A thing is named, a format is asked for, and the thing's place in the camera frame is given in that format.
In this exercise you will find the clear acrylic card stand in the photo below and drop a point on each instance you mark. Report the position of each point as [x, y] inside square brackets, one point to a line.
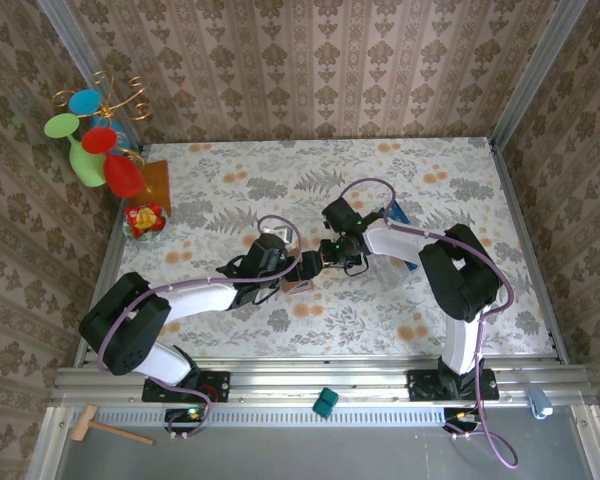
[390, 277]

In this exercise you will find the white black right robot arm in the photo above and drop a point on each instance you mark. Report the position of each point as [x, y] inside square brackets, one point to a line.
[460, 280]

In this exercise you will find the clear glass bowl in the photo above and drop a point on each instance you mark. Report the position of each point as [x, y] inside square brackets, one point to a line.
[130, 235]

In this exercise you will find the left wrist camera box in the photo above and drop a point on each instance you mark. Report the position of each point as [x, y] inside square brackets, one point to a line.
[269, 252]

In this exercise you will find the blue plastic wine glass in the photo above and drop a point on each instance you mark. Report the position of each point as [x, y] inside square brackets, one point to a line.
[84, 102]

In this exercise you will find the aluminium rail beam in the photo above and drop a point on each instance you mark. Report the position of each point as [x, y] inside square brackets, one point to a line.
[290, 380]

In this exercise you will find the wooden mallet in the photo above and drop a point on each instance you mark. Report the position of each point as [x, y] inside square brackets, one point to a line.
[83, 422]

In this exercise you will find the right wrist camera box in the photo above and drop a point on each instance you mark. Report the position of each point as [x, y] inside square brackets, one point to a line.
[342, 215]

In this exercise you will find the small teal box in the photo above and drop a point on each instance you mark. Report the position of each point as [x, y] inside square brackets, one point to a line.
[325, 402]

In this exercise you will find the small black controller board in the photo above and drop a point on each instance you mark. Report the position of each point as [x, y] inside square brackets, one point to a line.
[460, 416]
[180, 415]

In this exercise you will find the aluminium corner post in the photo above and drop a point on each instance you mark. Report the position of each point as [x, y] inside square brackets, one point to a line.
[543, 55]
[84, 55]

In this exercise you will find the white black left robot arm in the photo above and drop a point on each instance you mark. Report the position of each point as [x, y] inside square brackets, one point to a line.
[130, 340]

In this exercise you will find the aluminium frame bar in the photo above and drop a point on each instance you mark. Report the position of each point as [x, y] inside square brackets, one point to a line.
[47, 440]
[587, 440]

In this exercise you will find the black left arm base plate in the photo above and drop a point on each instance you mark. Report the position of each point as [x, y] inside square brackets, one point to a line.
[220, 385]

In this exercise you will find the brown wooden board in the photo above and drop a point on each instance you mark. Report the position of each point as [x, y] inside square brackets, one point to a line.
[156, 180]

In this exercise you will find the green plastic wine glass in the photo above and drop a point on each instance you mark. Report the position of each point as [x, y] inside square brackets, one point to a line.
[87, 167]

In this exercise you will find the blue credit card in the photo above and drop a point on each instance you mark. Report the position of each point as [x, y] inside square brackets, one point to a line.
[411, 265]
[401, 216]

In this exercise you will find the red snack packet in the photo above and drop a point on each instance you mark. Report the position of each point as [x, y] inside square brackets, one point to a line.
[142, 217]

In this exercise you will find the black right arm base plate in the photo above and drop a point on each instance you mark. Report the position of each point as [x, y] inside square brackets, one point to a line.
[492, 387]

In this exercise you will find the light blue plastic clip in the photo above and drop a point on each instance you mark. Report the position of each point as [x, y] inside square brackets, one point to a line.
[539, 402]

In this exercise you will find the small brown box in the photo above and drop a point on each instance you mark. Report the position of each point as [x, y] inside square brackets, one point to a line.
[300, 288]

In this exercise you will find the aluminium table side rail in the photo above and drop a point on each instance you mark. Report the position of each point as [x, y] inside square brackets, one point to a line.
[116, 236]

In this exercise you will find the red plastic wine glass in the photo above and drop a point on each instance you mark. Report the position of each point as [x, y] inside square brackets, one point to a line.
[124, 176]

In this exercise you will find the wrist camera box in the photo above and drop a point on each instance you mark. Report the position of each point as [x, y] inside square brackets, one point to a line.
[342, 215]
[269, 252]

